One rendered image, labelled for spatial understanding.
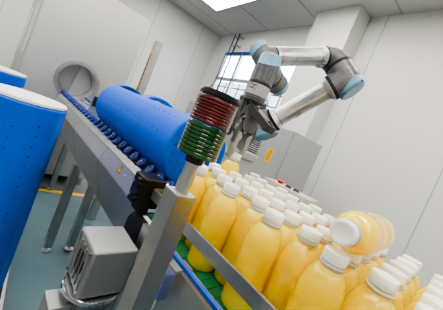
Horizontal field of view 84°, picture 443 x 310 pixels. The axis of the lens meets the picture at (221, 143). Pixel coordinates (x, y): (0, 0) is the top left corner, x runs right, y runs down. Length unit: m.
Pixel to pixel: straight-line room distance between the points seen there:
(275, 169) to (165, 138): 1.67
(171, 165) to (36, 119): 0.56
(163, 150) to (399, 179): 2.80
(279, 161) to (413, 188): 1.47
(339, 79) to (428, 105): 2.34
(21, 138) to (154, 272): 0.88
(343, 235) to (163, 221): 0.26
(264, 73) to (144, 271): 0.64
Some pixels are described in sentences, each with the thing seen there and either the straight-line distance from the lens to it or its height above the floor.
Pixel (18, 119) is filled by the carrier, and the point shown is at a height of 0.96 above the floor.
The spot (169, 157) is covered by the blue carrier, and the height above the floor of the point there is 1.05.
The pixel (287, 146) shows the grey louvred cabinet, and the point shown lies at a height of 1.30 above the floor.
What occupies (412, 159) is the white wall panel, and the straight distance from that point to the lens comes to 3.31.
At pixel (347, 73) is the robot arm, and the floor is 1.62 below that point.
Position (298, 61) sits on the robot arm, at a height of 1.58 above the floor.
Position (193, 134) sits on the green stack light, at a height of 1.19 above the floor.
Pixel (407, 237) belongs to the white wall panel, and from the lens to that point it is 3.23.
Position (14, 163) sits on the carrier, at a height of 0.79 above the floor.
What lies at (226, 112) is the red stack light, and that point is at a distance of 0.35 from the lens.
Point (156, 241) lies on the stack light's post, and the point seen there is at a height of 1.02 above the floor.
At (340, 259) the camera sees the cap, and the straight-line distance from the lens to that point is 0.45.
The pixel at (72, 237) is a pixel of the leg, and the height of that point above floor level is 0.11.
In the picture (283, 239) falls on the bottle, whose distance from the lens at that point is 0.56.
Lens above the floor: 1.21
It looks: 3 degrees down
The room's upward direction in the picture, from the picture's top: 22 degrees clockwise
